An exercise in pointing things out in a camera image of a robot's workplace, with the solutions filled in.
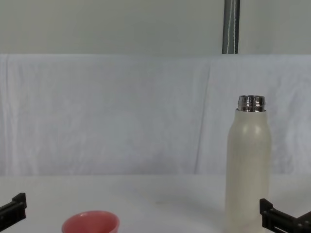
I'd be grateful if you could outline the cream vacuum bottle steel neck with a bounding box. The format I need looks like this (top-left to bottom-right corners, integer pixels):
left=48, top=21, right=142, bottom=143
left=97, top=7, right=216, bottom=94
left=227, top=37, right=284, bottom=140
left=225, top=95, right=272, bottom=233

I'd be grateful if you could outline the pink plastic cup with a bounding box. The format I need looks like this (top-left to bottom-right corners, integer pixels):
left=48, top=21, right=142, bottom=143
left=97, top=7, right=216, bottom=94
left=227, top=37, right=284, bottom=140
left=61, top=210, right=121, bottom=233

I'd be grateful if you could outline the white table cloth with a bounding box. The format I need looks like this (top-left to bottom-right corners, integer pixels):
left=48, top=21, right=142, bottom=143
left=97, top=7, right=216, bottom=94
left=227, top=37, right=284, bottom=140
left=0, top=173, right=311, bottom=233

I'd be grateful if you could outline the white wrinkled curtain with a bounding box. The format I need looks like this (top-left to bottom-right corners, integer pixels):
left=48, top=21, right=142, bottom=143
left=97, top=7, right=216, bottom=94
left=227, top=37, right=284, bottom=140
left=0, top=53, right=311, bottom=176

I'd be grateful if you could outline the grey striped post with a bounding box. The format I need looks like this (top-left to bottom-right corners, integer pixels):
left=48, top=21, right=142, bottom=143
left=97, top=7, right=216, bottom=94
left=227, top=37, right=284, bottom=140
left=221, top=0, right=241, bottom=54

